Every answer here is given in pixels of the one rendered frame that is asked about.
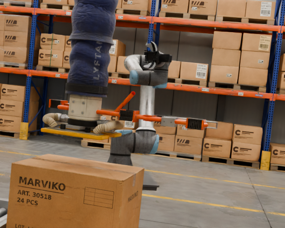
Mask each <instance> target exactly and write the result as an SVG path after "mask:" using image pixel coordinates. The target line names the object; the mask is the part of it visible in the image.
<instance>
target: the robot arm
mask: <svg viewBox="0 0 285 228"><path fill-rule="evenodd" d="M146 46H147V47H149V48H150V49H151V51H148V50H145V51H146V52H144V55H130V56H127V57H126V58H125V60H124V66H125V68H126V69H127V70H128V71H129V73H130V76H129V81H130V84H132V85H141V86H140V106H139V111H140V112H139V114H141V115H145V114H148V115H154V104H155V88H166V87H167V83H168V82H167V79H168V68H169V65H170V63H171V61H172V55H171V54H164V53H161V52H160V51H158V46H157V45H156V44H155V43H154V42H151V43H149V44H146ZM153 127H154V122H149V121H143V120H142V119H139V125H138V128H137V129H136V132H135V133H133V131H132V130H115V132H117V133H121V134H122V136H121V137H116V138H112V137H111V146H110V157H109V159H108V161H107V162H108V163H114V164H121V165H127V166H133V164H132V160H131V153H138V154H155V153H156V152H157V149H158V144H159V135H158V134H156V130H155V129H154V128H153Z"/></svg>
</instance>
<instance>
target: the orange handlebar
mask: <svg viewBox="0 0 285 228"><path fill-rule="evenodd" d="M57 108H58V109H63V110H69V104H68V103H64V105H58V106H57ZM96 113H97V114H103V115H110V116H119V112H114V111H107V110H97V111H96ZM135 119H142V120H143V121H149V122H154V121H157V122H161V120H162V118H161V117H156V116H155V115H148V114H145V115H141V114H138V115H137V114H136V115H135ZM175 124H182V125H186V120H182V119H176V120H175ZM204 127H205V128H206V127H208V124H207V123H204Z"/></svg>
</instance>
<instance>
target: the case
mask: <svg viewBox="0 0 285 228"><path fill-rule="evenodd" d="M143 177H144V168H142V167H136V166H127V165H121V164H114V163H108V162H102V161H93V160H87V159H80V158H74V157H66V156H59V155H53V154H45V155H41V156H38V157H33V158H29V159H25V160H21V161H17V162H13V163H12V165H11V175H10V186H9V201H8V212H7V222H6V228H138V226H139V217H140V208H141V199H142V190H143Z"/></svg>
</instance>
